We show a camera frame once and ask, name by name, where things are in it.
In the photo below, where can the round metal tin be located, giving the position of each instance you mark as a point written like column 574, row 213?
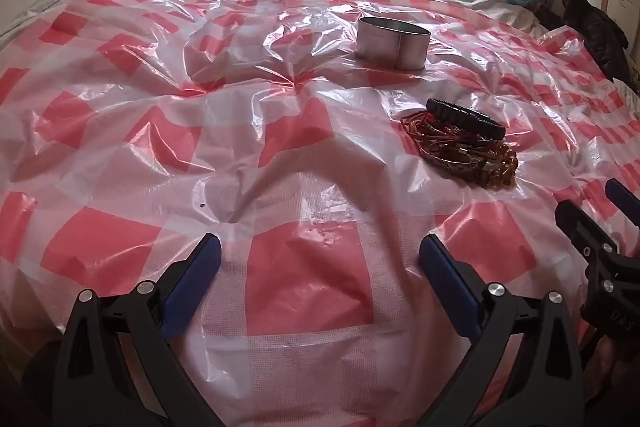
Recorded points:
column 390, row 47

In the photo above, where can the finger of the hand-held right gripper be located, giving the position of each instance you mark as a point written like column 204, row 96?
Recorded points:
column 625, row 204
column 582, row 227

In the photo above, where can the red checkered plastic sheet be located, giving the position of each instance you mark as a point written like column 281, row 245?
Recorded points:
column 250, row 157

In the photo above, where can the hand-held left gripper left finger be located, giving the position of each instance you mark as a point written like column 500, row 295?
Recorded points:
column 192, row 279

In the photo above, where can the black garment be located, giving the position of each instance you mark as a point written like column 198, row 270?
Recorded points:
column 597, row 29

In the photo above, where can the brown patterned bangle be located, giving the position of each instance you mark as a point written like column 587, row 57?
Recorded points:
column 450, row 167

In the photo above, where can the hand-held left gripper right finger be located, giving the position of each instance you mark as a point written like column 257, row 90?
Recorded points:
column 447, row 287

